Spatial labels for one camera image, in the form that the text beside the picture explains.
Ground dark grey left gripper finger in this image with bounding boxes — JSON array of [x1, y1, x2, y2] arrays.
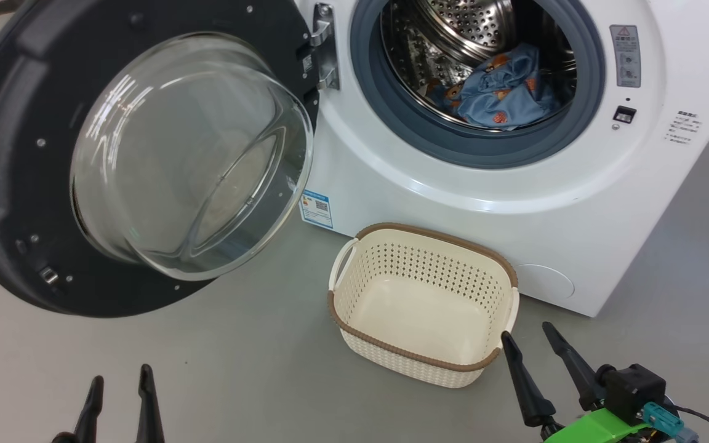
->
[[53, 376, 105, 443], [136, 364, 166, 443]]

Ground green-plated right gripper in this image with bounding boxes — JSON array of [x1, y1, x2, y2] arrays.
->
[[500, 322, 700, 443]]

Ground dark round washing machine door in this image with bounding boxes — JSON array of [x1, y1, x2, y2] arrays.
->
[[0, 0, 322, 319]]

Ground blue patterned clothes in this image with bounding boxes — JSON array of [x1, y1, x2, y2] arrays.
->
[[425, 43, 562, 130]]

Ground cream perforated laundry basket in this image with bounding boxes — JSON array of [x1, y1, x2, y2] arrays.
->
[[328, 223, 521, 389]]

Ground white washing machine body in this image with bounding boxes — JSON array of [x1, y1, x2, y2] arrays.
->
[[293, 0, 709, 318]]

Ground grey rubber door gasket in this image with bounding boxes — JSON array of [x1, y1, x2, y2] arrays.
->
[[350, 0, 607, 170]]

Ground chrome door hinge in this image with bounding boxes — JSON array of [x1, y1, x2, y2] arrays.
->
[[309, 3, 340, 92]]

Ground round white filter cover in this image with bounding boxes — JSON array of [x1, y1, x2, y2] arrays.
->
[[515, 264, 576, 301]]

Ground blue energy label sticker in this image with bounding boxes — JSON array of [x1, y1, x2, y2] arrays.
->
[[299, 190, 335, 230]]

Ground grey warning sticker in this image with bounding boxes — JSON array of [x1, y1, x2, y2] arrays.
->
[[609, 25, 643, 89]]

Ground teal right cable connector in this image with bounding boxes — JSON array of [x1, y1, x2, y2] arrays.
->
[[641, 402, 685, 439]]

